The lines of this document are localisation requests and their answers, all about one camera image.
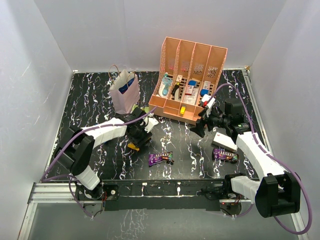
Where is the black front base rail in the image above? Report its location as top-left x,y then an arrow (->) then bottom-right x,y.
74,178 -> 253,212

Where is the aluminium frame rail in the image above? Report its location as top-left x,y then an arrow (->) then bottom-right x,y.
18,180 -> 297,240

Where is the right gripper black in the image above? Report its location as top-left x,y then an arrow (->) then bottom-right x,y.
189,104 -> 230,137

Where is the small yellow box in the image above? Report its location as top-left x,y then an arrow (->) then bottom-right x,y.
179,105 -> 186,116

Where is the purple M&M's packet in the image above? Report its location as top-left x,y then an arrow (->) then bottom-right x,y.
148,151 -> 174,167
212,148 -> 240,164

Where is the white plastic packet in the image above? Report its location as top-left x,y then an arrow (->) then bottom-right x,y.
182,95 -> 197,105

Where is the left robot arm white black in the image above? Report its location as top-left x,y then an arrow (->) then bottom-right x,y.
53,107 -> 159,200

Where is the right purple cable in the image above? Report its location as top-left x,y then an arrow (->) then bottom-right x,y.
207,83 -> 313,235

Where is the white rectangular box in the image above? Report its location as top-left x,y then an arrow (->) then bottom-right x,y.
211,132 -> 238,152

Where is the light blue tape dispenser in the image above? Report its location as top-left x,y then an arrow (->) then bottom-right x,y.
158,72 -> 173,97

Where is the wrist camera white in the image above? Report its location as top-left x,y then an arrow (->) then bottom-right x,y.
143,116 -> 159,133
199,94 -> 216,109

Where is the green candy packet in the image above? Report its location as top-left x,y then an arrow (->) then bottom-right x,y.
132,105 -> 150,113

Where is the yellow M&M's packet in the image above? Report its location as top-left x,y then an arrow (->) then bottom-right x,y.
127,142 -> 140,151

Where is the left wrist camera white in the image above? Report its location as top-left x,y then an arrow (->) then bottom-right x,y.
143,116 -> 159,133

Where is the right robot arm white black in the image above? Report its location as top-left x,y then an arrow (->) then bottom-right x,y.
190,94 -> 301,218

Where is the orange desk file organizer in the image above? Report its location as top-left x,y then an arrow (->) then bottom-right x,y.
148,37 -> 228,124

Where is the blue white item pack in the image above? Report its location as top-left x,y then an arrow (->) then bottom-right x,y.
200,81 -> 212,97

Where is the blue Burts chips bag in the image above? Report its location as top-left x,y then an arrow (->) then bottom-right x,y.
118,78 -> 134,95

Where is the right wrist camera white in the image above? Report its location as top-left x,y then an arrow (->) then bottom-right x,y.
199,94 -> 216,109

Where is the black yellow utility knife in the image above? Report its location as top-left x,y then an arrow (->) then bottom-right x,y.
171,82 -> 180,101

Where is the pale pink paper bag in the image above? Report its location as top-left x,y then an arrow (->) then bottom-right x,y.
109,69 -> 140,115

